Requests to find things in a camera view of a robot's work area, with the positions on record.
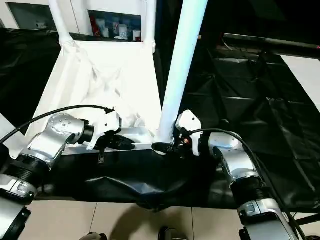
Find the white patterned cup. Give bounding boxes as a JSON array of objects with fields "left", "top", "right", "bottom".
[{"left": 118, "top": 23, "right": 128, "bottom": 40}]

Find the black work mat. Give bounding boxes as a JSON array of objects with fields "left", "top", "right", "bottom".
[{"left": 0, "top": 27, "right": 320, "bottom": 213}]

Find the long black pole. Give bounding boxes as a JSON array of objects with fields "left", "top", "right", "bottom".
[{"left": 223, "top": 33, "right": 320, "bottom": 55}]

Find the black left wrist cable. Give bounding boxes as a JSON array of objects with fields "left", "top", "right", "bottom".
[{"left": 0, "top": 104, "right": 116, "bottom": 145}]

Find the flat white board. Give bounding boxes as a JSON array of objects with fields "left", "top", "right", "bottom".
[{"left": 279, "top": 54, "right": 320, "bottom": 106}]

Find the black right robot foot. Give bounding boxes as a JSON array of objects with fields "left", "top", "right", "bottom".
[{"left": 158, "top": 226, "right": 187, "bottom": 240}]

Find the white plastic table leg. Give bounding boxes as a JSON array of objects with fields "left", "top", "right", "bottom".
[
  {"left": 143, "top": 0, "right": 157, "bottom": 53},
  {"left": 153, "top": 0, "right": 210, "bottom": 148},
  {"left": 48, "top": 0, "right": 76, "bottom": 47},
  {"left": 0, "top": 112, "right": 28, "bottom": 161}
]

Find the white sideboard cabinet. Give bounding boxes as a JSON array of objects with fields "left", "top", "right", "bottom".
[{"left": 0, "top": 0, "right": 157, "bottom": 42}]

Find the white plastic table top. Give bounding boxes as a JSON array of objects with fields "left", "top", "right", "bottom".
[{"left": 4, "top": 39, "right": 176, "bottom": 157}]

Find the red bottle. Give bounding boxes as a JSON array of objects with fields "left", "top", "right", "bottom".
[{"left": 91, "top": 16, "right": 100, "bottom": 36}]

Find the black tripod stand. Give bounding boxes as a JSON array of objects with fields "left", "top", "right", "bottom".
[{"left": 294, "top": 213, "right": 320, "bottom": 226}]

